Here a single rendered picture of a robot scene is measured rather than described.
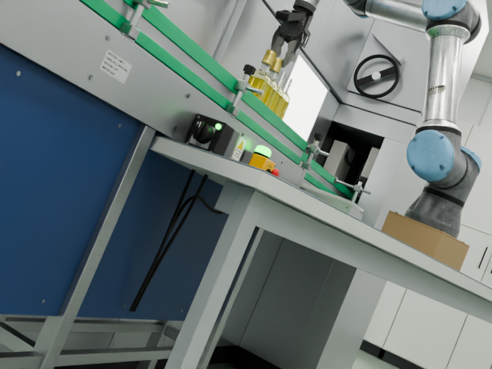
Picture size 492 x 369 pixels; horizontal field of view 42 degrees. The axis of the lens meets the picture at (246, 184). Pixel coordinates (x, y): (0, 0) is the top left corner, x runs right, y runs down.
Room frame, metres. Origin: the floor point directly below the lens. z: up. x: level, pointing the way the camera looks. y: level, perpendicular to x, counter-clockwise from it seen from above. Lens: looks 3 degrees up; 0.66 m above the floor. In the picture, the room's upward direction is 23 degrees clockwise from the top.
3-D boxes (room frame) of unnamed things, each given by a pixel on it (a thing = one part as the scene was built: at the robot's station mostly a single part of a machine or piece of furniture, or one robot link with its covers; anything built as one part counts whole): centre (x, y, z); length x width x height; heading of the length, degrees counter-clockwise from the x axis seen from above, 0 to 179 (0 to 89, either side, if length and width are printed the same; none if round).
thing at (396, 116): (3.23, -0.58, 1.69); 0.70 x 0.37 x 0.89; 154
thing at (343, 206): (2.19, -0.25, 0.79); 0.27 x 0.17 x 0.08; 64
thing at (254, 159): (1.70, -0.01, 0.79); 0.07 x 0.07 x 0.07; 64
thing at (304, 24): (2.03, 0.05, 1.29); 0.09 x 0.08 x 0.12; 155
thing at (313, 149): (2.12, -0.14, 0.95); 0.17 x 0.03 x 0.12; 64
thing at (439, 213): (1.75, -0.51, 0.88); 0.15 x 0.15 x 0.10
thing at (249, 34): (2.36, 0.03, 1.15); 0.90 x 0.03 x 0.34; 154
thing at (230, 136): (1.45, 0.11, 0.79); 0.08 x 0.08 x 0.08; 64
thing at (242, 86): (1.56, 0.08, 0.94); 0.07 x 0.04 x 0.13; 64
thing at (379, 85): (2.92, -0.37, 1.49); 0.21 x 0.05 x 0.21; 64
